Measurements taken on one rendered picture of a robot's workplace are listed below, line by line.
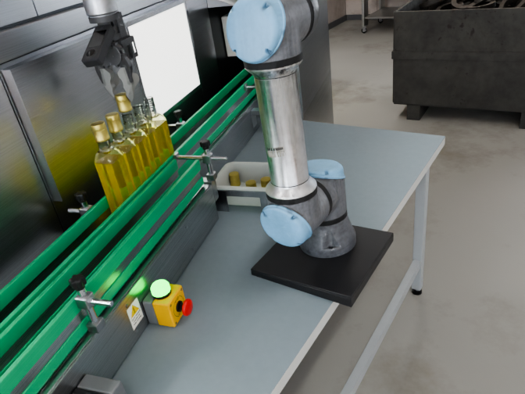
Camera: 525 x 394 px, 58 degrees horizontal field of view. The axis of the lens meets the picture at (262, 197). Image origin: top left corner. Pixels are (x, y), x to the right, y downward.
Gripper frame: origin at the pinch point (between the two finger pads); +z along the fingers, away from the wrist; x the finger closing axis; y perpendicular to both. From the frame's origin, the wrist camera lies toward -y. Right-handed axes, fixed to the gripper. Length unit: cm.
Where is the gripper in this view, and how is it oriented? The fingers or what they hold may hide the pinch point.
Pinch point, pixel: (122, 98)
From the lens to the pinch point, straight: 129.2
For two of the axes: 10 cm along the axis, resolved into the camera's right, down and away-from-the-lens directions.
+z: 1.3, 8.5, 5.0
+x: -9.5, -0.3, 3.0
